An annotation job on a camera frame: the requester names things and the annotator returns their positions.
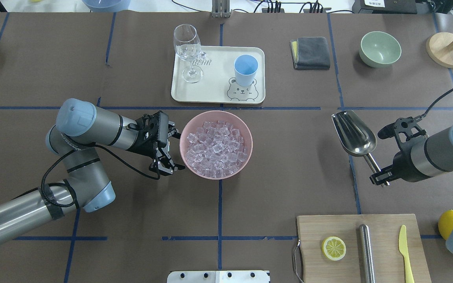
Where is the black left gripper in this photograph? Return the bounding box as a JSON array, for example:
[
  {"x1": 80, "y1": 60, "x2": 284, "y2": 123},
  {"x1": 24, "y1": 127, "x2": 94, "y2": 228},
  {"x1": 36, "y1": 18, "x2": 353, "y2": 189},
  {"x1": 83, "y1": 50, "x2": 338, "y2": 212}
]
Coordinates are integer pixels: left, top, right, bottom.
[{"x1": 129, "y1": 111, "x2": 186, "y2": 176}]

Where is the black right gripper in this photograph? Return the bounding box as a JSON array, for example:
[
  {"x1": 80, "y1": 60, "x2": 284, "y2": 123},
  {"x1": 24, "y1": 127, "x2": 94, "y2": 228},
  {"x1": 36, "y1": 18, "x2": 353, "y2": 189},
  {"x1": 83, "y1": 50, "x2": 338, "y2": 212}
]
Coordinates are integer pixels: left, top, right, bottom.
[{"x1": 370, "y1": 117, "x2": 428, "y2": 185}]

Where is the metal ice scoop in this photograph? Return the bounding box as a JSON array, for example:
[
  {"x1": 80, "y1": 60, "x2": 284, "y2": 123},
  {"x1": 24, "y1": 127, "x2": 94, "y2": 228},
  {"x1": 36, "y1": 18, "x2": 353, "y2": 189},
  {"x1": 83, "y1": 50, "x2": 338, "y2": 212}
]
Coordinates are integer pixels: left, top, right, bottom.
[{"x1": 331, "y1": 110, "x2": 381, "y2": 173}]

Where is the pink bowl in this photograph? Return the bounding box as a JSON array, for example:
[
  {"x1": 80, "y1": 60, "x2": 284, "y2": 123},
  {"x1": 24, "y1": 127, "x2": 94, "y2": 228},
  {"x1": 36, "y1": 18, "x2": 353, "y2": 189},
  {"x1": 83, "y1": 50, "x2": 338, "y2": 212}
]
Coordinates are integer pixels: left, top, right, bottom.
[{"x1": 180, "y1": 110, "x2": 253, "y2": 180}]

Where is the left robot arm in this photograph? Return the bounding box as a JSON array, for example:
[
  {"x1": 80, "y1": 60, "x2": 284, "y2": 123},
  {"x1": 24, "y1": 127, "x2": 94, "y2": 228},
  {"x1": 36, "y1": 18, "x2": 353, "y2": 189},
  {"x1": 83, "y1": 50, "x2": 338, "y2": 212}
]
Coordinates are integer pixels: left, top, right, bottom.
[{"x1": 0, "y1": 98, "x2": 184, "y2": 245}]

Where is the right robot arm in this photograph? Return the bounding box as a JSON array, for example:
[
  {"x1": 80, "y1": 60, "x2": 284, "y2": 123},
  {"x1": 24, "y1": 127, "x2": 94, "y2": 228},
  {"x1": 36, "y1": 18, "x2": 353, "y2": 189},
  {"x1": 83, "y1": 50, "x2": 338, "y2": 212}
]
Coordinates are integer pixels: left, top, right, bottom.
[{"x1": 370, "y1": 116, "x2": 453, "y2": 253}]

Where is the clear ice cubes pile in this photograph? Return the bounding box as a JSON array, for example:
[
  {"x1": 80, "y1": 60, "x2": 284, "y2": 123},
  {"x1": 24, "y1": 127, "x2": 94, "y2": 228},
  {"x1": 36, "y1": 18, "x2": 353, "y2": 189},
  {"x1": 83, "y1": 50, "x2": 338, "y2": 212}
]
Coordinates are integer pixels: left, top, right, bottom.
[{"x1": 184, "y1": 120, "x2": 248, "y2": 179}]

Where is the blue plastic cup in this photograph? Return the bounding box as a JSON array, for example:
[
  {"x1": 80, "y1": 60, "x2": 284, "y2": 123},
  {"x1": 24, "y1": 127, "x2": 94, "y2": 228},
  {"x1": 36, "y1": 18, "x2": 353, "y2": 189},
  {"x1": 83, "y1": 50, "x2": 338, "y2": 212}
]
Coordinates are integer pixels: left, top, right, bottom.
[{"x1": 234, "y1": 54, "x2": 259, "y2": 87}]

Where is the green bowl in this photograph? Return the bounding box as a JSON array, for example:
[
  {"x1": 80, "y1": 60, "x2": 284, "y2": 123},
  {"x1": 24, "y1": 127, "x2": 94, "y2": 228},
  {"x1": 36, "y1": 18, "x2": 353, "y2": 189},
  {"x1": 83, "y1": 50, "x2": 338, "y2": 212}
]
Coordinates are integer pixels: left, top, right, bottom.
[{"x1": 359, "y1": 31, "x2": 401, "y2": 68}]

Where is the wooden stand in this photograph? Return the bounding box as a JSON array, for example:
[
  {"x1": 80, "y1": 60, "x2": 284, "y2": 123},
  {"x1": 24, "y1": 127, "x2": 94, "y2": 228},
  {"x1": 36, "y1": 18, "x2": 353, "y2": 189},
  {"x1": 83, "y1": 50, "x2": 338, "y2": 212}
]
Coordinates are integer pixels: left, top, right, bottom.
[{"x1": 425, "y1": 32, "x2": 453, "y2": 68}]

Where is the yellow lemon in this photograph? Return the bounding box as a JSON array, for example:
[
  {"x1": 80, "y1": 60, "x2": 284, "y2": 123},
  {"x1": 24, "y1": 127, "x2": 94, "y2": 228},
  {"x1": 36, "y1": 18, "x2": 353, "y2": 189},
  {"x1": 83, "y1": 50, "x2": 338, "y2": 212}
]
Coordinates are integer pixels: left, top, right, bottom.
[{"x1": 438, "y1": 209, "x2": 453, "y2": 240}]

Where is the cream bear tray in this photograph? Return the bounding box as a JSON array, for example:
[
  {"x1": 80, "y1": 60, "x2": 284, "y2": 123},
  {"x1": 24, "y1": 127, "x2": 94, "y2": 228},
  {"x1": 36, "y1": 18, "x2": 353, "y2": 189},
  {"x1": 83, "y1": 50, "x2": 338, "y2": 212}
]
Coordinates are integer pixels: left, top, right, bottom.
[{"x1": 171, "y1": 46, "x2": 266, "y2": 105}]

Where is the yellow plastic knife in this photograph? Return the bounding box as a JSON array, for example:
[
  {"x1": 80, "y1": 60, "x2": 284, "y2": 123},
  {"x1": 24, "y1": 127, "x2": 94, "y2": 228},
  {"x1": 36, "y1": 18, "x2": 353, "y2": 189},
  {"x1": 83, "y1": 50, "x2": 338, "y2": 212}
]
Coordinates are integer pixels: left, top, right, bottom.
[{"x1": 398, "y1": 224, "x2": 415, "y2": 283}]

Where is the clear wine glass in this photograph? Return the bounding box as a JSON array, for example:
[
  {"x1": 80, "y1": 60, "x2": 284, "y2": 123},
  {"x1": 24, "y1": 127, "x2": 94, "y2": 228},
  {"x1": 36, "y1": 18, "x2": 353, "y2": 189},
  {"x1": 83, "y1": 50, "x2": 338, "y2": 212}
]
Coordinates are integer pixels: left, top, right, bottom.
[{"x1": 173, "y1": 24, "x2": 206, "y2": 83}]

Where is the grey folded cloth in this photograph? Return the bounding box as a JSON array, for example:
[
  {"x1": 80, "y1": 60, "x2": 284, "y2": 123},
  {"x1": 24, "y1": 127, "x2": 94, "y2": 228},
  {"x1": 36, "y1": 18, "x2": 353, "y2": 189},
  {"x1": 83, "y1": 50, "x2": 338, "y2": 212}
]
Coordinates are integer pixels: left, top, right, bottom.
[{"x1": 290, "y1": 37, "x2": 331, "y2": 70}]

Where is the wooden cutting board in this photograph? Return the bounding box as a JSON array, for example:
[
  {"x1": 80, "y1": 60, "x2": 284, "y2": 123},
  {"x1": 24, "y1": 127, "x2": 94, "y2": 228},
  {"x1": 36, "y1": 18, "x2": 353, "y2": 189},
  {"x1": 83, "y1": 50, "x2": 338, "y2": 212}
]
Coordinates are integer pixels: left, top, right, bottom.
[{"x1": 296, "y1": 214, "x2": 431, "y2": 283}]

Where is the lemon slice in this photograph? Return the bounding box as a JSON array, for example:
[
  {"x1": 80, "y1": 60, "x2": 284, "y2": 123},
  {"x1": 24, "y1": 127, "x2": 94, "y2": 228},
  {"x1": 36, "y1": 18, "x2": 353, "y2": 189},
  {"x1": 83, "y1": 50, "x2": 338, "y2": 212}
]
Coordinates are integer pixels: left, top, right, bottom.
[{"x1": 320, "y1": 236, "x2": 347, "y2": 261}]

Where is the metal rod black tip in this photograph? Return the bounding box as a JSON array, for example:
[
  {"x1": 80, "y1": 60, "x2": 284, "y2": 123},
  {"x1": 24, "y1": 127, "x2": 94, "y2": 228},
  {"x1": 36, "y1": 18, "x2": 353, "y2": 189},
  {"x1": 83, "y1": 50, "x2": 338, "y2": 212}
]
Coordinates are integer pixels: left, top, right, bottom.
[{"x1": 358, "y1": 224, "x2": 376, "y2": 283}]

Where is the blue bowl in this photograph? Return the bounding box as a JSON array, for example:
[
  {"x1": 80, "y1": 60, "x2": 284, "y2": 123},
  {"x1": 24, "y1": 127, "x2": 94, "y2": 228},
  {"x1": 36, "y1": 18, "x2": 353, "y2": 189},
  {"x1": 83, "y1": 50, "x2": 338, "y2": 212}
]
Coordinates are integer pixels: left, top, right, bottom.
[{"x1": 82, "y1": 0, "x2": 131, "y2": 13}]

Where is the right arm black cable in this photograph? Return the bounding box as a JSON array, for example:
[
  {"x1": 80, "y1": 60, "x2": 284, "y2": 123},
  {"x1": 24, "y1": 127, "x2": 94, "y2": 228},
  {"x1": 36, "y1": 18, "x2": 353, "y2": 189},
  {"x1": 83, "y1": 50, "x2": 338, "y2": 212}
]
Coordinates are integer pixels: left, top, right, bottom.
[{"x1": 417, "y1": 76, "x2": 453, "y2": 120}]

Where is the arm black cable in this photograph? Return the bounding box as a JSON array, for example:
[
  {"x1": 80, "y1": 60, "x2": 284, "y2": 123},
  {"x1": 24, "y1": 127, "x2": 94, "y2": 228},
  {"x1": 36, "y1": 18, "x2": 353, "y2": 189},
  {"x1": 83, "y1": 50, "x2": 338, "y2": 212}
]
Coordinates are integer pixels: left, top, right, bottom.
[
  {"x1": 417, "y1": 76, "x2": 453, "y2": 120},
  {"x1": 41, "y1": 143, "x2": 161, "y2": 209}
]

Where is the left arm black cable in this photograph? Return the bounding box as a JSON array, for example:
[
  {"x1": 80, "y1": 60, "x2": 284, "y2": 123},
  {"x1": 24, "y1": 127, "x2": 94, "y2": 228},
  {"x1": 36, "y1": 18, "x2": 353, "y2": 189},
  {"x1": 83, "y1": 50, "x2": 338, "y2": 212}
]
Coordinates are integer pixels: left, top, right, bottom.
[{"x1": 41, "y1": 143, "x2": 161, "y2": 209}]

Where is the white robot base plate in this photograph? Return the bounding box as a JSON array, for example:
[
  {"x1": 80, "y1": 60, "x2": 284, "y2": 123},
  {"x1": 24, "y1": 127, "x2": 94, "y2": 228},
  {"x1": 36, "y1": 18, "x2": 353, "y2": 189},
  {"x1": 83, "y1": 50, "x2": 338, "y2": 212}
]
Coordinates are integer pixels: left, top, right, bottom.
[{"x1": 167, "y1": 270, "x2": 271, "y2": 283}]

